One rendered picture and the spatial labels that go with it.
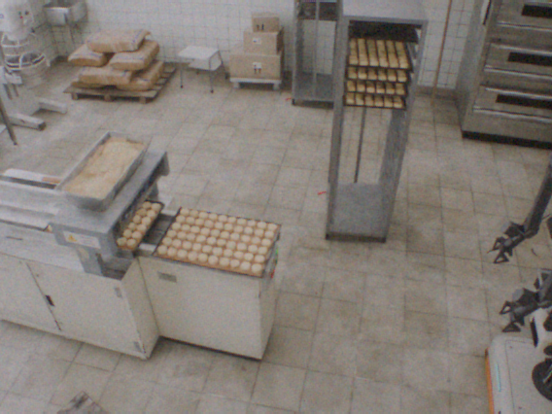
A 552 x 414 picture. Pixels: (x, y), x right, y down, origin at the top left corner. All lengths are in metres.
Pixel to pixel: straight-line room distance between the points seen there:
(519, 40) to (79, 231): 4.11
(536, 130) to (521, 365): 2.99
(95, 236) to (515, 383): 2.42
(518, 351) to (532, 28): 2.93
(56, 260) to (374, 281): 2.19
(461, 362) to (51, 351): 2.71
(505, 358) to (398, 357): 0.67
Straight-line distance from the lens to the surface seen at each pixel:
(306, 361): 3.22
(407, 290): 3.68
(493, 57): 5.05
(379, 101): 3.24
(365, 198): 4.13
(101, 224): 2.44
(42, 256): 2.92
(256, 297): 2.63
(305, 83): 5.88
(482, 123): 5.40
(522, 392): 3.09
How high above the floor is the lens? 2.73
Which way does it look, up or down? 42 degrees down
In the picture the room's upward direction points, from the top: straight up
